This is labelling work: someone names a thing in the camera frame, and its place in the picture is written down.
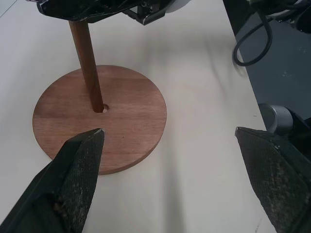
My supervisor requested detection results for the brown wooden pole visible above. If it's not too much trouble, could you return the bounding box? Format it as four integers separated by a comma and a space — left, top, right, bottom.
69, 21, 104, 114

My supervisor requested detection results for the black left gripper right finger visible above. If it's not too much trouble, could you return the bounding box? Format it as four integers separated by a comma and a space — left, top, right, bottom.
234, 126, 311, 233

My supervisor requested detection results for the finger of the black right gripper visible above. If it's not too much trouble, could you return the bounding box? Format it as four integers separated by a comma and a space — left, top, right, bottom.
36, 0, 140, 24
121, 0, 169, 26

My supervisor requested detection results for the dark robot body housing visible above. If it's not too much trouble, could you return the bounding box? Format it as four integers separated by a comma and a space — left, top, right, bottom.
247, 0, 311, 33

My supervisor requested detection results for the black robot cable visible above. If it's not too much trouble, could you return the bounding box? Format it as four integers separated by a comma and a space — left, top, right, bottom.
232, 7, 273, 67

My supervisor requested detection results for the silver robot body joint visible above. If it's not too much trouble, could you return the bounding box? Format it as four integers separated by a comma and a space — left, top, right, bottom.
258, 103, 296, 134

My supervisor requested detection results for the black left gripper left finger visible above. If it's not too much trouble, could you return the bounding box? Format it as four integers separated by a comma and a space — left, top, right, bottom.
0, 128, 106, 233

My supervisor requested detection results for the round wooden base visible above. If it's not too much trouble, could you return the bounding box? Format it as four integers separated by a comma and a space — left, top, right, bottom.
32, 65, 168, 175

